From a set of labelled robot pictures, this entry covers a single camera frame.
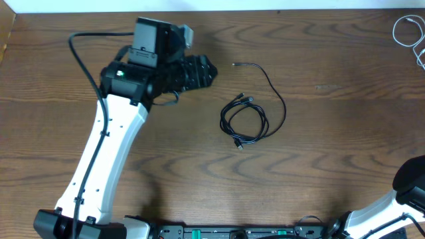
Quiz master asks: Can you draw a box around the white usb cable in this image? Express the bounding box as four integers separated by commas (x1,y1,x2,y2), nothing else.
392,15,425,71

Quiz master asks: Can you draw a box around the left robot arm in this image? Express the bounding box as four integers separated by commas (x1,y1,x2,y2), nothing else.
33,17,218,238

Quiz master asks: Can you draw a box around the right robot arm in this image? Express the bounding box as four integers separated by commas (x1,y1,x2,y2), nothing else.
323,155,424,239

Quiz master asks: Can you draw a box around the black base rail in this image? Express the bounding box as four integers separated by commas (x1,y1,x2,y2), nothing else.
148,224,327,239

